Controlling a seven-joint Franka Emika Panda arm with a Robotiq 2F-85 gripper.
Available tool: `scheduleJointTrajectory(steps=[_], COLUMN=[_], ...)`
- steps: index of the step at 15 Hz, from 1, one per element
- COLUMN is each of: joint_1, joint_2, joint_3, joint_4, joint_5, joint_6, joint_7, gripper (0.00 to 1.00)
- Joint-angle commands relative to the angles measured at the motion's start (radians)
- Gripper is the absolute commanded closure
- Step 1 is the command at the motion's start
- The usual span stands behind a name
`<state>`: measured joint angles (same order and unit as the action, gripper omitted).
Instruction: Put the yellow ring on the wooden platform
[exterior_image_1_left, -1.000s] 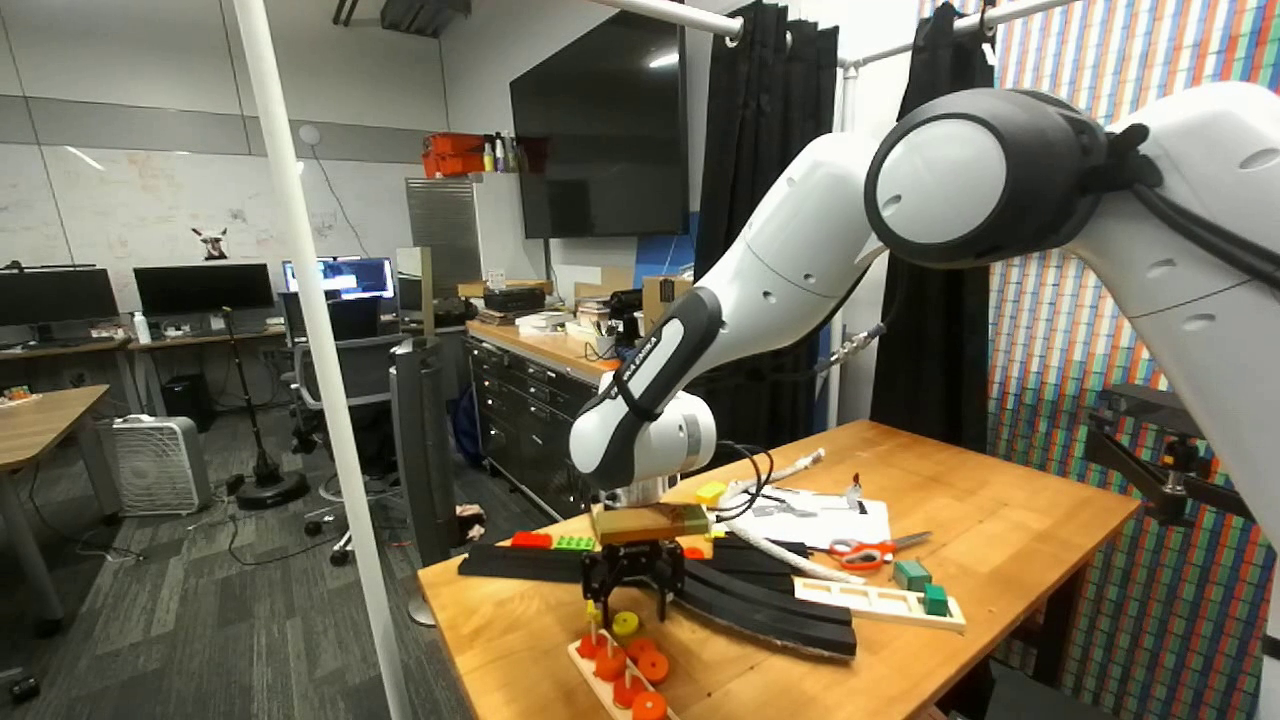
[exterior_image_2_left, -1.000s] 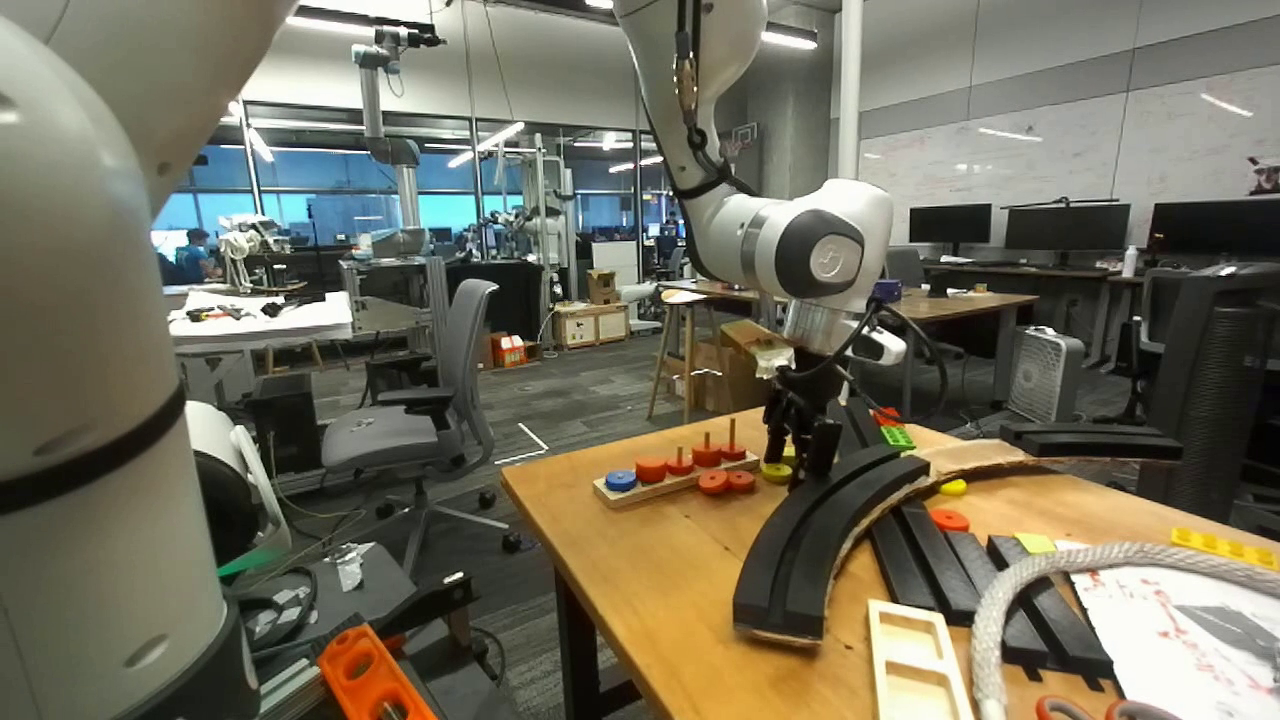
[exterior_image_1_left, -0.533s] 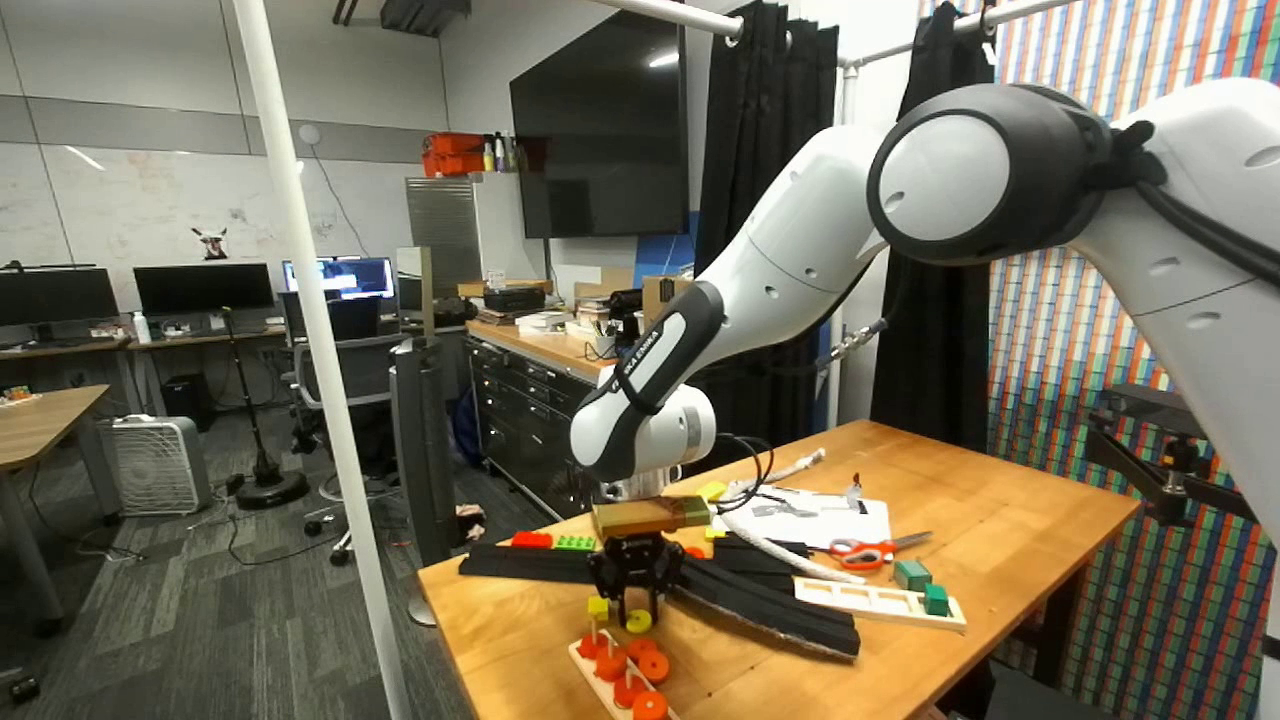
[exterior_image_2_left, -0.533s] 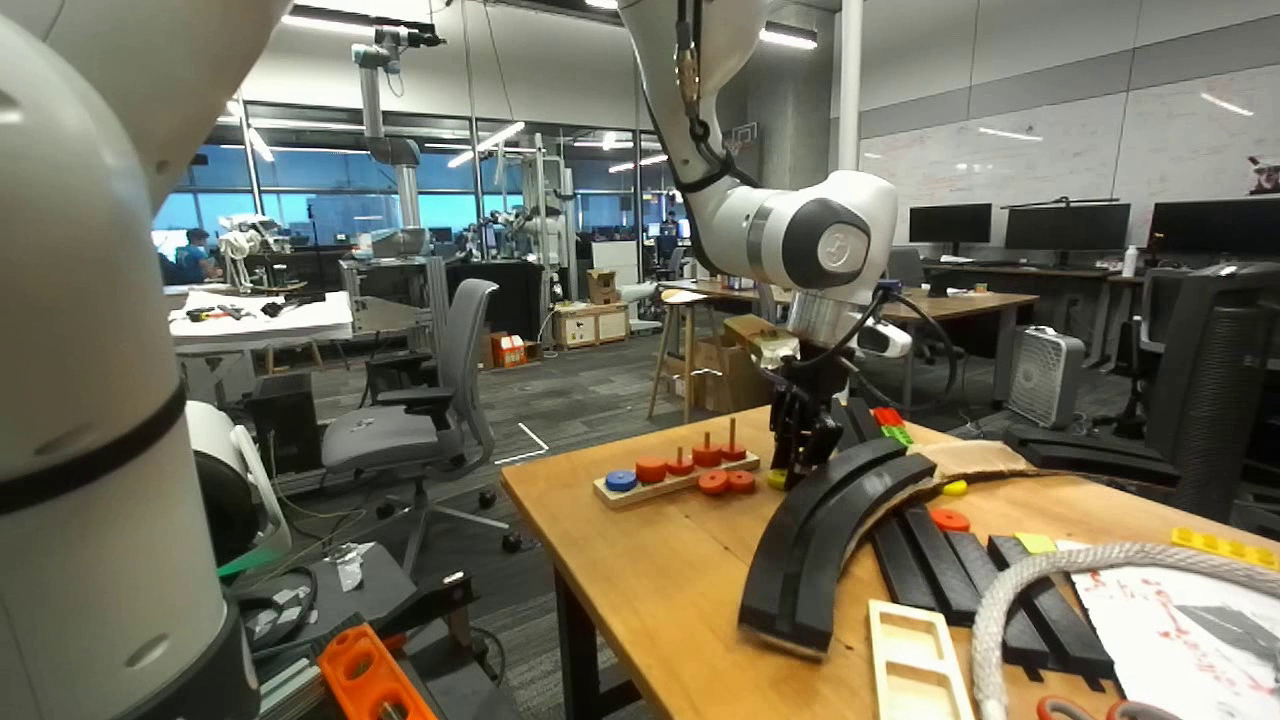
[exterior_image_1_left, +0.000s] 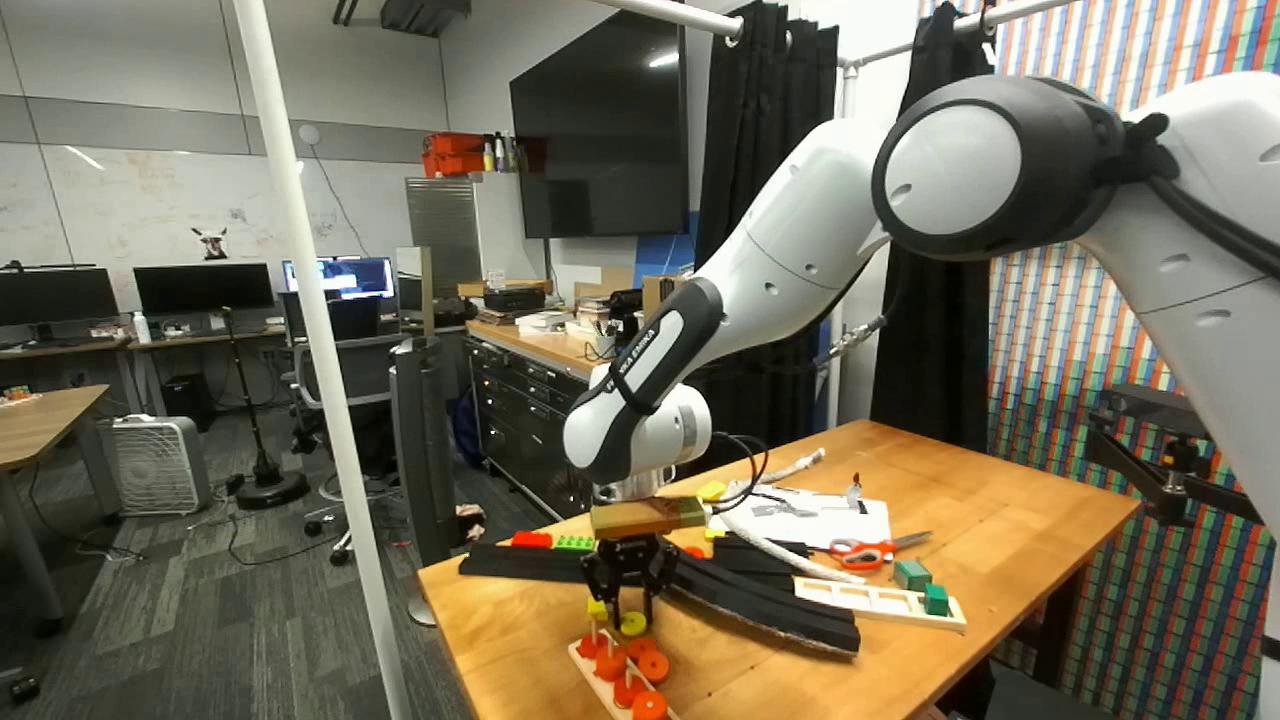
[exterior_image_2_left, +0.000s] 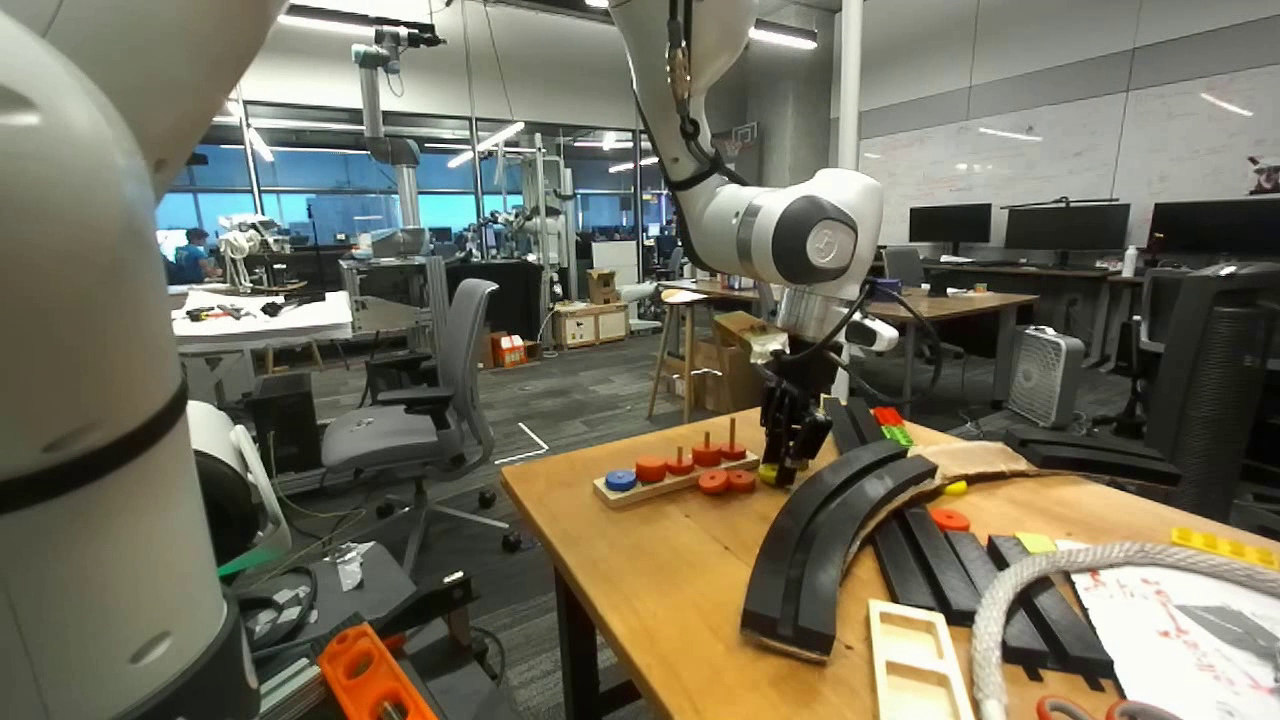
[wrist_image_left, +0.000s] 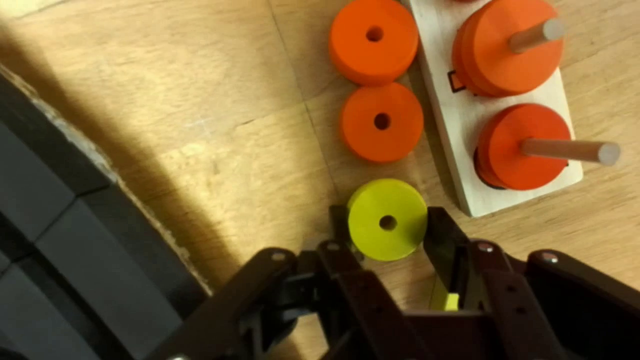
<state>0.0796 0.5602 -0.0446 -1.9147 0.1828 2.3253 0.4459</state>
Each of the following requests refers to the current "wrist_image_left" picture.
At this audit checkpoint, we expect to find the orange ring on peg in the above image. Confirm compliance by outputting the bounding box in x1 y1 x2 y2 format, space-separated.
451 0 566 100
473 102 574 192

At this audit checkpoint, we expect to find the small yellow wooden piece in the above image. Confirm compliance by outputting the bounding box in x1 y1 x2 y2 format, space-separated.
428 275 464 314

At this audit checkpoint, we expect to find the loose orange wooden ring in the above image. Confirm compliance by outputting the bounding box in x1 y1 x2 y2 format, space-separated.
338 79 427 165
329 0 423 88

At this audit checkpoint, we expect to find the white wooden peg board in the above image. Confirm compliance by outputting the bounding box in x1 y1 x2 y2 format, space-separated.
407 0 625 219

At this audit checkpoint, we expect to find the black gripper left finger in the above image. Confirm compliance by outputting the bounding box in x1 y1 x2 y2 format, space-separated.
148 202 419 360

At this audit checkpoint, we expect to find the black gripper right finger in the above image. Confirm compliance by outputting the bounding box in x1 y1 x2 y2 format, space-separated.
423 205 640 360

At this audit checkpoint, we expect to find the yellow wooden ring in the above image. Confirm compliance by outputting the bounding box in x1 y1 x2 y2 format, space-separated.
347 176 430 264

